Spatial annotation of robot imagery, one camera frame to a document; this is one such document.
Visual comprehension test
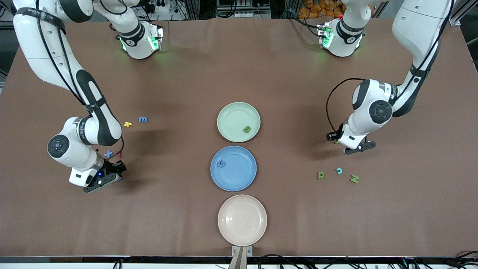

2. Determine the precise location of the blue plate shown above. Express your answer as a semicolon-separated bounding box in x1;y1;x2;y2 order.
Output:
210;146;257;192

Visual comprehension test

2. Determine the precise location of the green plate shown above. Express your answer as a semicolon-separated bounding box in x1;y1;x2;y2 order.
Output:
217;102;261;143

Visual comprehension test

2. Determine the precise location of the brown table cover sheet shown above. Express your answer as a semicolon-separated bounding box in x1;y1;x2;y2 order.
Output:
0;17;478;258

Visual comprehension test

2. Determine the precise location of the beige plate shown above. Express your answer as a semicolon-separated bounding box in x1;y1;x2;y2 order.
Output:
217;194;268;247

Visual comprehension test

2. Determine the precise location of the pile of orange objects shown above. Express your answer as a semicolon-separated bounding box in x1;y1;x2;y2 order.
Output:
298;0;346;19

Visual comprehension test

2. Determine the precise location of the long white power strip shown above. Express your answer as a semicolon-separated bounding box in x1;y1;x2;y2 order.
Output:
235;10;271;18

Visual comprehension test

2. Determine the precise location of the tan mounting pole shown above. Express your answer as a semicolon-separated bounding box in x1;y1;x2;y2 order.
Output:
229;247;248;269

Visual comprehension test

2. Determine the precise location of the black electronics box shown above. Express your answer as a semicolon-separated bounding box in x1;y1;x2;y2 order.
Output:
217;0;271;11

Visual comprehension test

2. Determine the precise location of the white power strip with plugs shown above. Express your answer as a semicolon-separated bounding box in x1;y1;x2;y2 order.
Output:
144;0;176;13

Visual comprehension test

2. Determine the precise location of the black table edge rail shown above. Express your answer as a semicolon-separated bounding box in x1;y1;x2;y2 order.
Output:
0;256;478;264

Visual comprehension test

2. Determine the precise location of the aluminium frame post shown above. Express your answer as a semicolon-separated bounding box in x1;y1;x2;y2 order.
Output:
450;0;478;27

